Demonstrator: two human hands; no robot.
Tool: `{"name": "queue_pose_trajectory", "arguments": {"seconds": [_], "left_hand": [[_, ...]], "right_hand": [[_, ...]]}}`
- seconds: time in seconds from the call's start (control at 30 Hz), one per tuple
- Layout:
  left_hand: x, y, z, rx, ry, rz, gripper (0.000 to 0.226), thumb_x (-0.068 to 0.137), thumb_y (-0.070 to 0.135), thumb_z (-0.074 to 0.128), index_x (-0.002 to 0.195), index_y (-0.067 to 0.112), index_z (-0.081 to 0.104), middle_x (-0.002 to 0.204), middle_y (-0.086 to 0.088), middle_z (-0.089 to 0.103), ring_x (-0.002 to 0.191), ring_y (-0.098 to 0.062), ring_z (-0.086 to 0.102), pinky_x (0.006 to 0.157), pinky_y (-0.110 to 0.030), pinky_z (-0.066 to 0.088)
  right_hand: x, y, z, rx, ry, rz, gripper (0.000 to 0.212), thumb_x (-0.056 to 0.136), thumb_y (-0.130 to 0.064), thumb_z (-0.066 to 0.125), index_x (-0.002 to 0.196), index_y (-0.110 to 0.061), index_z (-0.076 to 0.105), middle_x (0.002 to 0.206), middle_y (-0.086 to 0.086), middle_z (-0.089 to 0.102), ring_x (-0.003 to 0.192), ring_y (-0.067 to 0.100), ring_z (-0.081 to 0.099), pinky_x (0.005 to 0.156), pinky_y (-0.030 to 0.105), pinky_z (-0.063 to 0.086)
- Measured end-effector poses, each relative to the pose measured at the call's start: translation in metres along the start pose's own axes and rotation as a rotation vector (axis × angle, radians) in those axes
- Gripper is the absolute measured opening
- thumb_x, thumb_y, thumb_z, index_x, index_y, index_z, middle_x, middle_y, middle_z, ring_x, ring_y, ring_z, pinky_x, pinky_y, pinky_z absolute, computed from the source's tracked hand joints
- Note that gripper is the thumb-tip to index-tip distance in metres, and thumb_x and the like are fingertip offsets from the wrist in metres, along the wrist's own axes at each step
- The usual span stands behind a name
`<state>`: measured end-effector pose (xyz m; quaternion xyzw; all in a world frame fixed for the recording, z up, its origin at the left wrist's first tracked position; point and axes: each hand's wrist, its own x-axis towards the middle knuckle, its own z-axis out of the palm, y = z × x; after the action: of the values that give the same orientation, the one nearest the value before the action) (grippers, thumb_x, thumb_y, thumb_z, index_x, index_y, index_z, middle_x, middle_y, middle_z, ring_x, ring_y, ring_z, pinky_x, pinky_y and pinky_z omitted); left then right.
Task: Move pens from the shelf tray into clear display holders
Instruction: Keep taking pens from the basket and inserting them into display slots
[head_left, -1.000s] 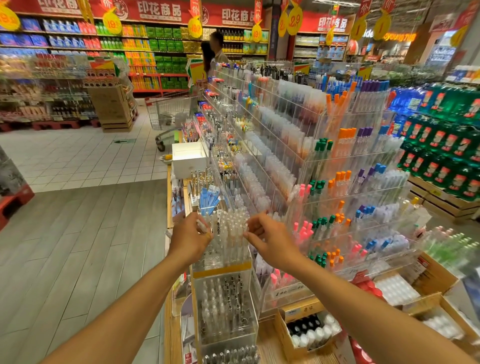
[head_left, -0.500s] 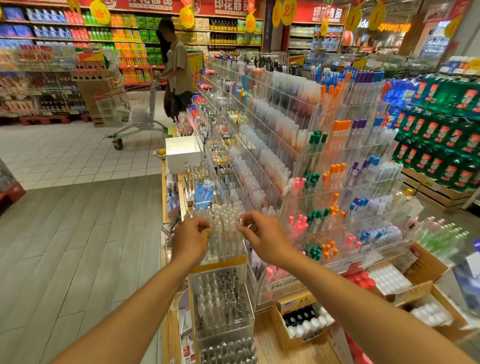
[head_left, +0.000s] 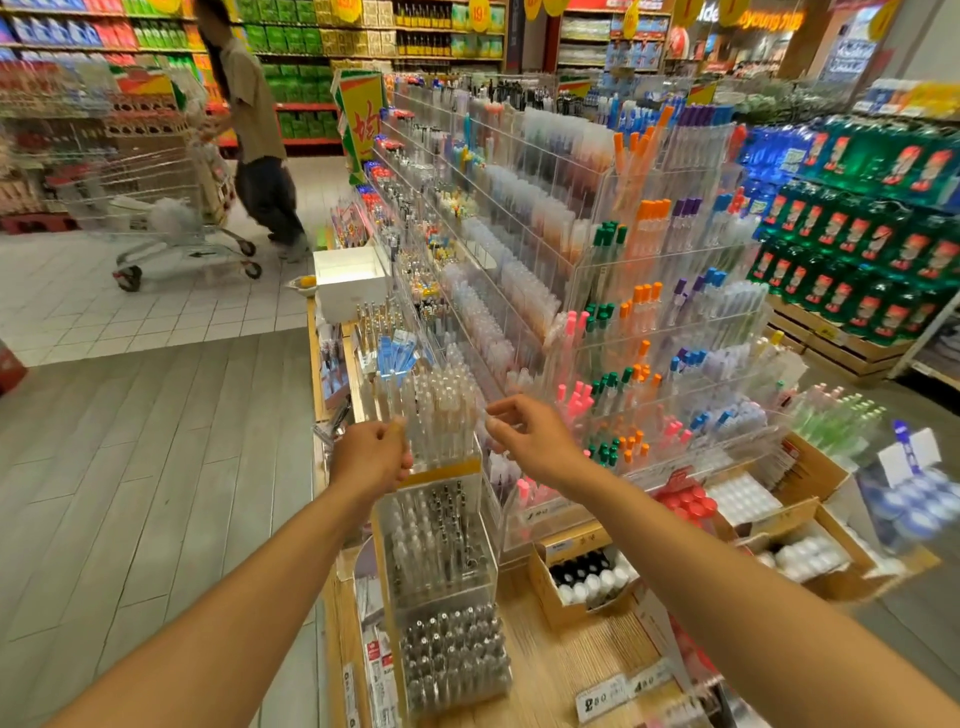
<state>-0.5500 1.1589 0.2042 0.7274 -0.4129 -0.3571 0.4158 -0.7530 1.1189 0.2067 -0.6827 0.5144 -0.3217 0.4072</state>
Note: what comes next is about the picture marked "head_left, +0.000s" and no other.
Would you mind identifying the clear acrylic pen display tower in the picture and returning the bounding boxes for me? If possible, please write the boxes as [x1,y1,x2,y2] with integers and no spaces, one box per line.
[364,367,516,722]

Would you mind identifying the tray of red-capped glue sticks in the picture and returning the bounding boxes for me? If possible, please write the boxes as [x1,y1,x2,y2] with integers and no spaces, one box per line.
[652,477,722,530]

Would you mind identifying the cardboard box of white glue sticks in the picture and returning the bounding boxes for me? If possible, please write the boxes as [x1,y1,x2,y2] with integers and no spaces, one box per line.
[705,472,785,527]
[757,525,857,590]
[525,522,647,629]

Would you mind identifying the bunch of blue-cap pens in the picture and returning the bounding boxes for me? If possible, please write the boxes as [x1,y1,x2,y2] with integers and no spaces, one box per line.
[375,333,419,377]

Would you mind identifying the metal shopping cart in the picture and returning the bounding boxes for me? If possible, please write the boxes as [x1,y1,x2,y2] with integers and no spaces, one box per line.
[60,135,264,294]

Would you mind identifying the red low goods shelf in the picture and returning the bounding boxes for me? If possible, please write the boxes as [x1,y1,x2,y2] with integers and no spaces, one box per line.
[0,342,29,395]

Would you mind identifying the row of pale green bottles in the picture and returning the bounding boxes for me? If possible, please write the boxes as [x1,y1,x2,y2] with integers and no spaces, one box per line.
[787,382,894,459]

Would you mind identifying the row of hanging stationery packets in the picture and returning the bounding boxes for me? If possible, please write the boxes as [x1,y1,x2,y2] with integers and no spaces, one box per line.
[310,315,365,452]

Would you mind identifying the person's right hand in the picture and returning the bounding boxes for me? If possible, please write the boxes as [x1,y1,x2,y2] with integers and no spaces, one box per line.
[483,393,590,497]

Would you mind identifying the white square box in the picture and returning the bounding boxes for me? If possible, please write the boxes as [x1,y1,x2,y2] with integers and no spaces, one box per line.
[312,244,392,327]

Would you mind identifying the person's left hand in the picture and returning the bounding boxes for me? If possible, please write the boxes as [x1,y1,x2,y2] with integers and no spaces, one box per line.
[327,417,414,504]

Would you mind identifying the white price tag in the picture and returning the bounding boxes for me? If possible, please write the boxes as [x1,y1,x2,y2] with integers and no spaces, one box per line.
[576,675,635,725]

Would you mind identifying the green yellow promo sign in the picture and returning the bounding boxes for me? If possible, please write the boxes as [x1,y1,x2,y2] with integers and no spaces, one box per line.
[333,67,389,170]

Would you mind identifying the person's right forearm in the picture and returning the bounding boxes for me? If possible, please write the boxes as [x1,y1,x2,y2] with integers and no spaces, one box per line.
[555,465,960,728]

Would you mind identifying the person's left forearm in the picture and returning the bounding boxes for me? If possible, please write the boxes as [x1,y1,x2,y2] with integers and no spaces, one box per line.
[52,480,399,728]

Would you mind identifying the stack of blue packets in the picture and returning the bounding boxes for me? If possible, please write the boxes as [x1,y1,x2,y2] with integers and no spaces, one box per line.
[742,123,819,197]

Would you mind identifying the large tiered acrylic pen rack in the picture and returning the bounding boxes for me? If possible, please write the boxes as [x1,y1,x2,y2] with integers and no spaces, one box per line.
[367,82,819,560]

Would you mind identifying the wall shelves of coloured bottles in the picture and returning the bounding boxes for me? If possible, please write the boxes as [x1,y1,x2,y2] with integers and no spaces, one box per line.
[0,0,512,152]

